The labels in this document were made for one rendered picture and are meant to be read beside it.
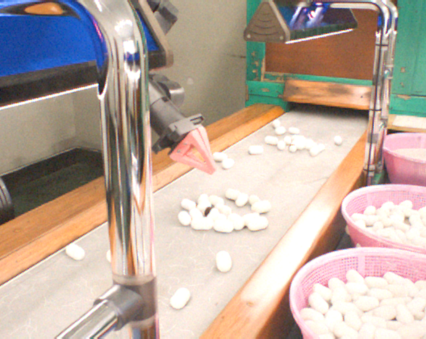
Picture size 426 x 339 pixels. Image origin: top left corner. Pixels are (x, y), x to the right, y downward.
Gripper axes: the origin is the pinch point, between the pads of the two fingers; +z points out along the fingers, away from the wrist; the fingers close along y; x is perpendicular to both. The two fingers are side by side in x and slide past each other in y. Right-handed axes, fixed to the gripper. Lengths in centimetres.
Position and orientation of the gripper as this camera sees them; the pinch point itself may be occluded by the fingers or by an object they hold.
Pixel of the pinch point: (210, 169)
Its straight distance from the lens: 82.3
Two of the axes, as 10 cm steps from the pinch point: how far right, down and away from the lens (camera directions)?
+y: 4.8, -2.6, 8.4
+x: -5.7, 6.3, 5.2
